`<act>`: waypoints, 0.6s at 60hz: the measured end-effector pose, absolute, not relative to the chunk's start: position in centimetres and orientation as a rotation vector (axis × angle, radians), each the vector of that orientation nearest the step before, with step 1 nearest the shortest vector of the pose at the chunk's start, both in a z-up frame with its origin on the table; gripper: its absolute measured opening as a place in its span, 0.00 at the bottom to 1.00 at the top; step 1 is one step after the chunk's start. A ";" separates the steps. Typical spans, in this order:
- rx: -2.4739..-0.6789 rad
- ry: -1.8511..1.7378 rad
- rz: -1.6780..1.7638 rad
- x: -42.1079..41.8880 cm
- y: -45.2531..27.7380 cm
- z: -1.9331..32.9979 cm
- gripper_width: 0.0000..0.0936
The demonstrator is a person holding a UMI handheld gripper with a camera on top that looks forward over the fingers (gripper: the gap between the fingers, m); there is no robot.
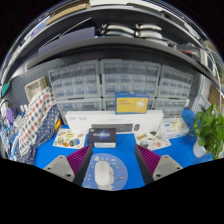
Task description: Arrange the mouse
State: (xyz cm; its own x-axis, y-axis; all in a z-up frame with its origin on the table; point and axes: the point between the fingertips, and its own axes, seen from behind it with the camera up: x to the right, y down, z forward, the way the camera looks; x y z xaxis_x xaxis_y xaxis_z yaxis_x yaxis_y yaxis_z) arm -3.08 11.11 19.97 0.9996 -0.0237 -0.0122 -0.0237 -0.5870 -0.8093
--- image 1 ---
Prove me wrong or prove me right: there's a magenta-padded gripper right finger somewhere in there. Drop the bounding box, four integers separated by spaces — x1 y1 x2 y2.
134 143 184 186

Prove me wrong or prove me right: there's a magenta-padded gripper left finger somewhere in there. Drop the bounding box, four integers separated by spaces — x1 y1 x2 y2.
43 143 94 187

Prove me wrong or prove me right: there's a grey computer mouse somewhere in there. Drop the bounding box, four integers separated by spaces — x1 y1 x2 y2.
94 160 115 187

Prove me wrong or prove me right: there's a round blue cartoon mouse pad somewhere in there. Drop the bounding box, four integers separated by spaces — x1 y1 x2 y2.
81 152 129 192

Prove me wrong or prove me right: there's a colourful sticker sheet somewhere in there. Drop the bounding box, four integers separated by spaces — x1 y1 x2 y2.
52 128 88 150
134 130 173 152

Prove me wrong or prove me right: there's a navy polka dot cloth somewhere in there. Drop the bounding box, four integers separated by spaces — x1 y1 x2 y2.
14 103 63 166

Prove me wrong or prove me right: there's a clear plastic packet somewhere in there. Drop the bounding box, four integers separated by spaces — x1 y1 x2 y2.
163 117 189 139

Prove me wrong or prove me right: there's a yellow tool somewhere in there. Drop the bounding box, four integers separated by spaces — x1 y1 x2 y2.
54 118 63 131

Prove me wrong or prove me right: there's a long white keyboard box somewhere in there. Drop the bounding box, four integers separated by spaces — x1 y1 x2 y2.
64 109 165 135

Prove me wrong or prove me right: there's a small black box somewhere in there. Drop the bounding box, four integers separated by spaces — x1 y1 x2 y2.
86 127 117 149

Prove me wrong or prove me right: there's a green potted plant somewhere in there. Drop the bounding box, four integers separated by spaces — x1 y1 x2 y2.
188 103 224 160

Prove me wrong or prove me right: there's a yellow and blue box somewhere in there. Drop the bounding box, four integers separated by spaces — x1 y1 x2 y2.
114 92 150 115

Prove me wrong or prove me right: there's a purple bag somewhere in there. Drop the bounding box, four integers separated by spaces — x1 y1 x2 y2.
4 107 16 126

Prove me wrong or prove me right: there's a white woven basket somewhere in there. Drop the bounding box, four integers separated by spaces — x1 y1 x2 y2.
24 75 49 103

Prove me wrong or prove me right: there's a teal wall holder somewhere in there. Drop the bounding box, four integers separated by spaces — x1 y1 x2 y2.
0 82 11 98

